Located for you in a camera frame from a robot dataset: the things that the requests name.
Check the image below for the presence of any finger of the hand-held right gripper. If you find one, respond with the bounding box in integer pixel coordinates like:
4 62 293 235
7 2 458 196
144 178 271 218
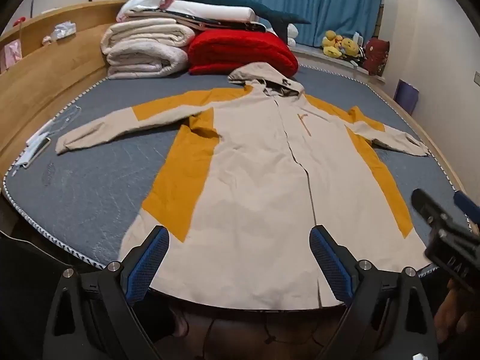
453 190 480 233
411 188 449 231

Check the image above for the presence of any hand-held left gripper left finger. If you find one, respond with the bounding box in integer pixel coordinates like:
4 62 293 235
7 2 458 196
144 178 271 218
42 225 171 360

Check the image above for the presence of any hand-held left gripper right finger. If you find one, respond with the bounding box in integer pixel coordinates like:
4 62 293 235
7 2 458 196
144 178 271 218
308 225 439 360

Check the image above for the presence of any beige and yellow hooded jacket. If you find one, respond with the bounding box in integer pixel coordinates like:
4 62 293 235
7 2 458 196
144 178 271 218
55 63 432 310

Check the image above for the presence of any person's right hand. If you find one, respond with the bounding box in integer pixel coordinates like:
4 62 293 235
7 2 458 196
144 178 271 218
434 280 480 346

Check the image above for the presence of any purple bag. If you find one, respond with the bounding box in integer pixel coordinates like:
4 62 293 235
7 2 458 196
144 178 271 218
394 79 420 116

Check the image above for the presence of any dark red cushion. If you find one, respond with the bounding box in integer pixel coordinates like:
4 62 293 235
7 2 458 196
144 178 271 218
364 37 391 76

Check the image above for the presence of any yellow plush toy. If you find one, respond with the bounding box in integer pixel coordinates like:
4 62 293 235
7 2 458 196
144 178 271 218
341 37 361 61
322 30 344 59

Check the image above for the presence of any white window sill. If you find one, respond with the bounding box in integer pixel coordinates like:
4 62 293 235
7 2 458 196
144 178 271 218
290 45 387 83

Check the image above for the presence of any cream folded blanket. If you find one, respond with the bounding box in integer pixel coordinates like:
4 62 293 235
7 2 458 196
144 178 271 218
100 17 196 80

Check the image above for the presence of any red folded blanket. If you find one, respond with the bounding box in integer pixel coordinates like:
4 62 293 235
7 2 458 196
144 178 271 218
187 30 299 77

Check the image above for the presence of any blue curtain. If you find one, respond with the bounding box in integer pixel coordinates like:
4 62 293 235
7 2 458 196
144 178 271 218
235 0 387 47

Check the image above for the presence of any white tissue pack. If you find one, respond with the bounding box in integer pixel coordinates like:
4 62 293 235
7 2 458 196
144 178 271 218
50 22 77 40

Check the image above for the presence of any pink gift bag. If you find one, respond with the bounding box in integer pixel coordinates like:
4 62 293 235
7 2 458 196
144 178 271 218
0 39 23 72

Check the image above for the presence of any dark patterned folded sheet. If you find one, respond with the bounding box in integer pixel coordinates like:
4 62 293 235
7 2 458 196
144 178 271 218
176 13 268 34

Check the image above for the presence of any white folded garment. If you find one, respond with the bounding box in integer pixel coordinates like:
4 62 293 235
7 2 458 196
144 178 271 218
116 0 179 21

